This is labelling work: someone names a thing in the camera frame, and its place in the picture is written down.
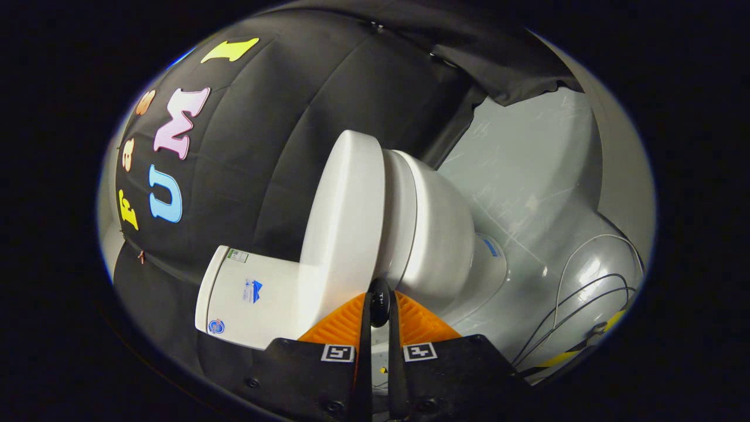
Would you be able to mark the white ceramic toilet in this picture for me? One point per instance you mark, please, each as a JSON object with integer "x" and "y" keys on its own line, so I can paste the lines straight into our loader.
{"x": 439, "y": 234}

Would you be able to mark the black backdrop cloth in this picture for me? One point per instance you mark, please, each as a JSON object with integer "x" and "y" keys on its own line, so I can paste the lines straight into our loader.
{"x": 263, "y": 146}

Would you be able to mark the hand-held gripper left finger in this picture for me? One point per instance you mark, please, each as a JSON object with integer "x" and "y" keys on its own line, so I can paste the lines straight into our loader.
{"x": 364, "y": 351}

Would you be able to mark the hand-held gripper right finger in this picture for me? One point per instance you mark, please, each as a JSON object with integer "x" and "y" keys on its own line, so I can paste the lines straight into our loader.
{"x": 394, "y": 351}

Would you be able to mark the white toilet lid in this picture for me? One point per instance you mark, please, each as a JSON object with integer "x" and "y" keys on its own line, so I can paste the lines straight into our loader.
{"x": 345, "y": 223}

